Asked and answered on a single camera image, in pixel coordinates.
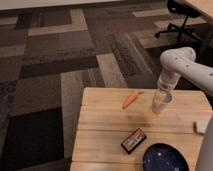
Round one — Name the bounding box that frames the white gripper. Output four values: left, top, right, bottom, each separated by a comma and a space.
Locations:
153, 69, 181, 106

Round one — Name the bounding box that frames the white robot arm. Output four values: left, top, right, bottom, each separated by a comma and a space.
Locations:
157, 47, 213, 171

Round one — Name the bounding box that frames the dark blue ceramic bowl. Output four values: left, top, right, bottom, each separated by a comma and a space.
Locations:
143, 143, 189, 171

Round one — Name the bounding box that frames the orange carrot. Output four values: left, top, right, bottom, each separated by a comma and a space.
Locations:
122, 92, 143, 109

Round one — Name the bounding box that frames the white sponge block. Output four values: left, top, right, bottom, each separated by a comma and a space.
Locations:
195, 120, 208, 134

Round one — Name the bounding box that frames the red black snack box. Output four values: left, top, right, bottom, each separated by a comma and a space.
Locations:
121, 128, 147, 154

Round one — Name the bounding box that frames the black office chair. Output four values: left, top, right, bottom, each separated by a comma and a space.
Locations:
154, 0, 210, 48

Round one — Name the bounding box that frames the wooden desk corner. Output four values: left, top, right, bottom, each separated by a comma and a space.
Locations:
184, 0, 213, 23

